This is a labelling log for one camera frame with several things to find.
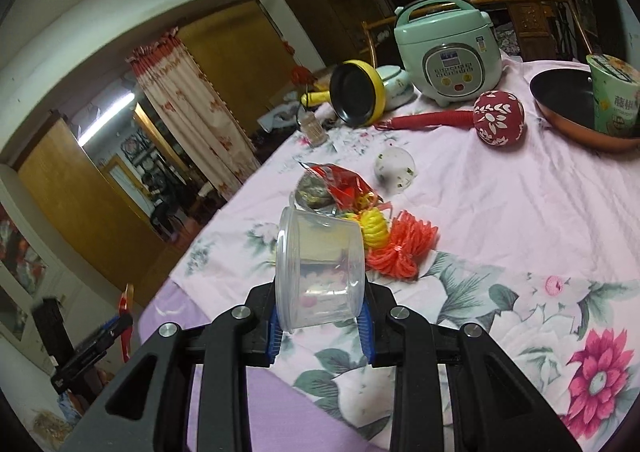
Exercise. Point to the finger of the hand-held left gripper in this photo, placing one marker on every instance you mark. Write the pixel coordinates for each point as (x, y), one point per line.
(112, 326)

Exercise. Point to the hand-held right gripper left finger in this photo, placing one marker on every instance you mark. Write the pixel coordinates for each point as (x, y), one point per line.
(272, 332)

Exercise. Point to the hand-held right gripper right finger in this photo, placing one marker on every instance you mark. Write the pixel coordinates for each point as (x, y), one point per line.
(367, 332)

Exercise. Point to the clear plastic container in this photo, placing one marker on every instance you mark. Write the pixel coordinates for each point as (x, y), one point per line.
(320, 272)

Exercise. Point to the black box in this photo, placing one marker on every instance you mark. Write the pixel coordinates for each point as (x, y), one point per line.
(47, 332)

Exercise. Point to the purple patterned blanket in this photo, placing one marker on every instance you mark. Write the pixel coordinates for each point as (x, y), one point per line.
(320, 422)

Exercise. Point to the yellow mesh scrubber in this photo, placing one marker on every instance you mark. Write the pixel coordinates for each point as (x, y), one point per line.
(372, 227)

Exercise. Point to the framed red painting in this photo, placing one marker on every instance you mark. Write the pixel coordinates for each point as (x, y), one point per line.
(20, 262)

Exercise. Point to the red plastic wrapper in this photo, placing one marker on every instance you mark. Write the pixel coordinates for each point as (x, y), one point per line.
(345, 189)

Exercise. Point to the crumpled clear wrapper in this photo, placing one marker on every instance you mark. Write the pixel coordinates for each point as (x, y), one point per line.
(312, 192)

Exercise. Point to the pink floral bedsheet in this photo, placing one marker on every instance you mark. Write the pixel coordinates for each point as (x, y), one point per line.
(475, 212)

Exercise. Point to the clear toothpick jar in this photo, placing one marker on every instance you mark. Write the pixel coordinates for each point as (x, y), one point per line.
(311, 128)

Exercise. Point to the fluorescent tube light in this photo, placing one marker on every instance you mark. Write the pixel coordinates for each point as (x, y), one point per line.
(105, 117)

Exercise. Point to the white plastic bag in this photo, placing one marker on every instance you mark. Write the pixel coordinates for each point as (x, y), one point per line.
(277, 117)

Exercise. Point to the floral cream curtain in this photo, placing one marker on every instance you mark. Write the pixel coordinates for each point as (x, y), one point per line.
(200, 107)

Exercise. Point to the yellow frying pan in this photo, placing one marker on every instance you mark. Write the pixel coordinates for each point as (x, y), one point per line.
(355, 92)

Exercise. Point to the white ceramic lidded pot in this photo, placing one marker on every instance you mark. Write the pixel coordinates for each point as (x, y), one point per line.
(400, 85)

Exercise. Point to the red floral massage hammer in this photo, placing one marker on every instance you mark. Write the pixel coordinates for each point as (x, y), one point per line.
(500, 117)

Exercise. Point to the red ornament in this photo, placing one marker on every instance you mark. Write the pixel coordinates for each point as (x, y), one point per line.
(301, 76)

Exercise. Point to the mint green rice cooker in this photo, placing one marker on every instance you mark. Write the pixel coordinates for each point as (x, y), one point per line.
(445, 52)

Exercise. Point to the copper frying pan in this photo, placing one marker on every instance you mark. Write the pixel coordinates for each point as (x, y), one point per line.
(560, 97)

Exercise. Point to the green instant noodle cup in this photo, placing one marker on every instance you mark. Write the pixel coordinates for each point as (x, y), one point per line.
(615, 102)

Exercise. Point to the wooden desk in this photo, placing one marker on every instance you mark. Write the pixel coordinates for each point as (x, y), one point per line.
(530, 27)

